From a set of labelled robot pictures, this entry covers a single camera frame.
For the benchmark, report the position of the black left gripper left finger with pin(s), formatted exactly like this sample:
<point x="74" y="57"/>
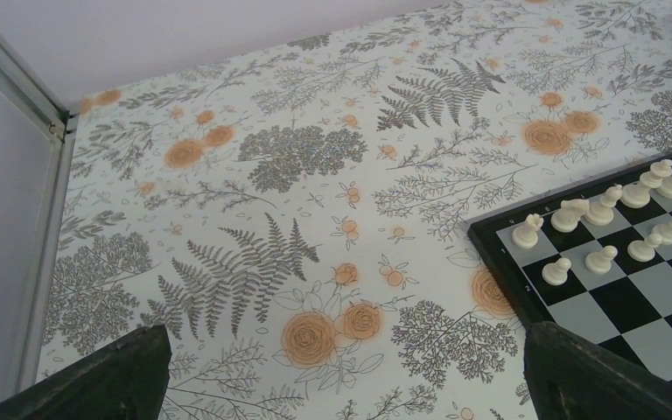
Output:
<point x="126" y="379"/>

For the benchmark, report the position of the floral patterned table mat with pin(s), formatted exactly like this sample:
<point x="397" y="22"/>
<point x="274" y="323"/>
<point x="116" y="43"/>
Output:
<point x="296" y="217"/>

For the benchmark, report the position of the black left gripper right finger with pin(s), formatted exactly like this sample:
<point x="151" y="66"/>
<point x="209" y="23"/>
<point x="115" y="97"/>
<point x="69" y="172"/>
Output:
<point x="569" y="377"/>

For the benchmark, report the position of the black white chessboard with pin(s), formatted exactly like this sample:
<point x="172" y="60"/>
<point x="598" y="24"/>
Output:
<point x="627" y="311"/>

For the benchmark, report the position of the white chess knight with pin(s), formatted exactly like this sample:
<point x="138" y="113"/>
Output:
<point x="567" y="217"/>

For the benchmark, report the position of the white chess pawn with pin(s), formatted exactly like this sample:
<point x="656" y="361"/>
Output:
<point x="600" y="262"/>
<point x="556" y="273"/>
<point x="644" y="250"/>
<point x="664" y="230"/>

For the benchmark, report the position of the white chess bishop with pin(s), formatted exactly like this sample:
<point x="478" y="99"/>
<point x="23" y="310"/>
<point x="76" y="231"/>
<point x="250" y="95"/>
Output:
<point x="600" y="213"/>

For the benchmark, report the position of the white chess queen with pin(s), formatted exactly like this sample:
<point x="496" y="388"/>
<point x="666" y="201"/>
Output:
<point x="637" y="195"/>

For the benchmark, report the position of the white chess rook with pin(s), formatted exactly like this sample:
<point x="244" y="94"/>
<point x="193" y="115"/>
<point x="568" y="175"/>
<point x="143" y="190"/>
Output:
<point x="525" y="236"/>

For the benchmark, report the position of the aluminium rail frame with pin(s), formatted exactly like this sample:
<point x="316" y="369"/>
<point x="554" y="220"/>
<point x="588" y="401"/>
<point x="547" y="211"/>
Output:
<point x="33" y="159"/>

